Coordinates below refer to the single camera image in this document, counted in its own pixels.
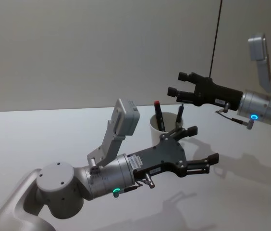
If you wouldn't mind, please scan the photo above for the black pen with red cap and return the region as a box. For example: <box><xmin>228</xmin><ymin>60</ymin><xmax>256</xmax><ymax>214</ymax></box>
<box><xmin>153</xmin><ymin>100</ymin><xmax>167</xmax><ymax>133</ymax></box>

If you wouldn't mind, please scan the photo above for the white round cup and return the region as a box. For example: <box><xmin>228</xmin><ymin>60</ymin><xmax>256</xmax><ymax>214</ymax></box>
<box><xmin>149</xmin><ymin>112</ymin><xmax>187</xmax><ymax>148</ymax></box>

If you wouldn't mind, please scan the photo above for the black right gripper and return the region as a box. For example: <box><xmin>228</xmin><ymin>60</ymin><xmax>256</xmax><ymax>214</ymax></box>
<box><xmin>167</xmin><ymin>71</ymin><xmax>244</xmax><ymax>112</ymax></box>

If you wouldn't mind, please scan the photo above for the thin black hanging cord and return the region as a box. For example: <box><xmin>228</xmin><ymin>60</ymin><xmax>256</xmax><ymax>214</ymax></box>
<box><xmin>208</xmin><ymin>0</ymin><xmax>223</xmax><ymax>78</ymax></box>

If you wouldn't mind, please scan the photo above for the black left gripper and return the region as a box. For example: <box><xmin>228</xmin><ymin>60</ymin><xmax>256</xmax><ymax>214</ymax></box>
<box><xmin>132</xmin><ymin>125</ymin><xmax>220</xmax><ymax>180</ymax></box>

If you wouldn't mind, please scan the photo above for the gripper dark cable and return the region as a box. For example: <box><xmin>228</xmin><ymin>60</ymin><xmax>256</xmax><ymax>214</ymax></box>
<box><xmin>123</xmin><ymin>171</ymin><xmax>156</xmax><ymax>193</ymax></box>
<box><xmin>215</xmin><ymin>102</ymin><xmax>257</xmax><ymax>130</ymax></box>

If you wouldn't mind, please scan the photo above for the left gripper dark cable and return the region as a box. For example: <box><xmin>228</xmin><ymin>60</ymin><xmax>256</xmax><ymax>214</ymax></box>
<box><xmin>123</xmin><ymin>171</ymin><xmax>156</xmax><ymax>193</ymax></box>

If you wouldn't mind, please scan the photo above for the right gripper dark cable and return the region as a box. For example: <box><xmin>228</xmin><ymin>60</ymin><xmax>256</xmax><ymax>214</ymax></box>
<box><xmin>215</xmin><ymin>102</ymin><xmax>257</xmax><ymax>130</ymax></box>

